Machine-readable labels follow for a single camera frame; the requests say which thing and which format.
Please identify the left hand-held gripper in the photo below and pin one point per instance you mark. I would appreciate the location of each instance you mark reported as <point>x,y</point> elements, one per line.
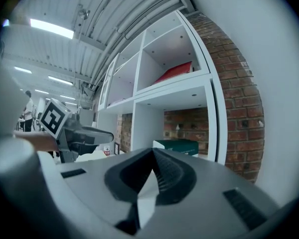
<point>55,117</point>

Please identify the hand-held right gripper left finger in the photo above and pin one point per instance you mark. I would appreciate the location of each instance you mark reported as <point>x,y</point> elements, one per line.
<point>129,178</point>

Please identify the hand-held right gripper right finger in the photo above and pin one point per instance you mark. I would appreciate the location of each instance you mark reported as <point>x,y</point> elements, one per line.
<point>174,180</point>

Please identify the green pack of tissues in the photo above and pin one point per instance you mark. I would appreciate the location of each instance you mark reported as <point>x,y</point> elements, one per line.
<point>179,146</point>

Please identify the white shelf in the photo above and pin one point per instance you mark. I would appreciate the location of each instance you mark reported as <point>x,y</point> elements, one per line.
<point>174,96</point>

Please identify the person's left forearm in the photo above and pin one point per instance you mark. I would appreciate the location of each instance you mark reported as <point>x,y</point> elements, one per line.
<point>37,139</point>

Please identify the small red and white can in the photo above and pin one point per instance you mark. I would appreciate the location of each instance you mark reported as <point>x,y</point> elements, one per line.
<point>106,151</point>

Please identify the white box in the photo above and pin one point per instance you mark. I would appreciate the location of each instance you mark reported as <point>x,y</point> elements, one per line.
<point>86,117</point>

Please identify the white framed panel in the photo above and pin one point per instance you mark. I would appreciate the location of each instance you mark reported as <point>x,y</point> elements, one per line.
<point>109,82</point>

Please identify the long ceiling light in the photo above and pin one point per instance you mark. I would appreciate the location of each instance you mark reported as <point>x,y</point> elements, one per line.
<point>51,28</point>
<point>60,80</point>
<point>22,70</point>

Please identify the red flat package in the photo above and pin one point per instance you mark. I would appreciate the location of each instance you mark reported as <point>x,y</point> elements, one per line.
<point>175,72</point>

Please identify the small dark picture frame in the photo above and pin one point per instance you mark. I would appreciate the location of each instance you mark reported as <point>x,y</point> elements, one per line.
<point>117,148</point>

